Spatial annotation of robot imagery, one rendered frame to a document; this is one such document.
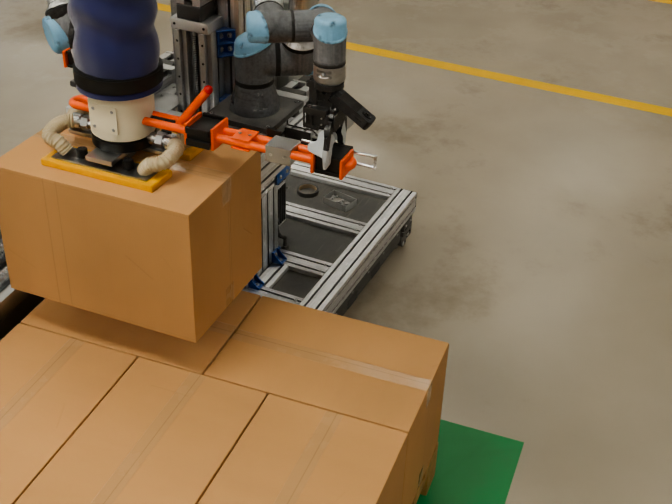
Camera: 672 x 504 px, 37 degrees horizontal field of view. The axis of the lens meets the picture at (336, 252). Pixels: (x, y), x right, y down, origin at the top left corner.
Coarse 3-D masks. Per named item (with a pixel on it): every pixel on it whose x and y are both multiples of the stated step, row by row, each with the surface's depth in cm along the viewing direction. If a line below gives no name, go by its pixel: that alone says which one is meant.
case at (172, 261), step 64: (0, 192) 266; (64, 192) 257; (128, 192) 253; (192, 192) 254; (256, 192) 280; (64, 256) 269; (128, 256) 260; (192, 256) 252; (256, 256) 291; (128, 320) 272; (192, 320) 262
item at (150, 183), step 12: (48, 156) 263; (60, 156) 262; (72, 156) 263; (84, 156) 261; (60, 168) 261; (72, 168) 259; (84, 168) 259; (96, 168) 258; (108, 168) 258; (120, 168) 258; (132, 168) 258; (108, 180) 256; (120, 180) 255; (132, 180) 254; (144, 180) 254; (156, 180) 255
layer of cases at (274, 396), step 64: (64, 320) 295; (256, 320) 297; (320, 320) 298; (0, 384) 271; (64, 384) 271; (128, 384) 272; (192, 384) 273; (256, 384) 274; (320, 384) 274; (384, 384) 275; (0, 448) 251; (64, 448) 252; (128, 448) 252; (192, 448) 253; (256, 448) 254; (320, 448) 254; (384, 448) 255
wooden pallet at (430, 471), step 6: (432, 456) 308; (432, 462) 311; (432, 468) 313; (426, 474) 304; (432, 474) 316; (426, 480) 310; (420, 486) 298; (426, 486) 311; (420, 492) 301; (426, 492) 313; (414, 498) 294
